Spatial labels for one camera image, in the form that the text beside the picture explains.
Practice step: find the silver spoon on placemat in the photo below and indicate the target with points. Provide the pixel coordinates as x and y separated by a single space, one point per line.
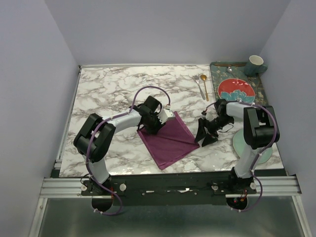
230 71

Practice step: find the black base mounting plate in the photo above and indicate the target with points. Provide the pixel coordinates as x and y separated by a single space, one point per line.
171 189

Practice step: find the purple cloth napkin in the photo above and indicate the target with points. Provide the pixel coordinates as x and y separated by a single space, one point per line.
172 142

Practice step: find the floral teal placemat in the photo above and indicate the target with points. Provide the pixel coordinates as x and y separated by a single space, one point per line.
218 74

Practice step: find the aluminium frame rail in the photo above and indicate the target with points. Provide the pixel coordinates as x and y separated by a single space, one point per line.
274 211

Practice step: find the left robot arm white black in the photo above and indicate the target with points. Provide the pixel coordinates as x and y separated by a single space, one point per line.
94 138

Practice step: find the gold knife on placemat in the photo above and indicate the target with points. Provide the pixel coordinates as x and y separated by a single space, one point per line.
229 64

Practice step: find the dark teal mug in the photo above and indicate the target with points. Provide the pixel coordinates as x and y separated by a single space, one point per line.
255 65

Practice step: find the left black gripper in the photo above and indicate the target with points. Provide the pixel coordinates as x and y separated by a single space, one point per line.
153 131

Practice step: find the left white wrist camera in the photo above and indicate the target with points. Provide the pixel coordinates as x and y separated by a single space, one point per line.
165 115

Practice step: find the light green plate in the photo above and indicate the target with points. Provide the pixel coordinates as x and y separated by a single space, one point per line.
239 145

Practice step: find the silver fork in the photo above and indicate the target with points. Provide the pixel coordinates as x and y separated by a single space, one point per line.
197 80

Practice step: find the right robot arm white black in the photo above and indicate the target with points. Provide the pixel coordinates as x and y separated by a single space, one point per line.
260 132

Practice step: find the red and teal plate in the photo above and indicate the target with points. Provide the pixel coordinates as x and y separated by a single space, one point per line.
236 89

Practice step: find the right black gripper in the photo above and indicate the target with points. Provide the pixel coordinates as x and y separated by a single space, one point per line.
201 133

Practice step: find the gold spoon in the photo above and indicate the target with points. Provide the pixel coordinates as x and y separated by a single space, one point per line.
204 78

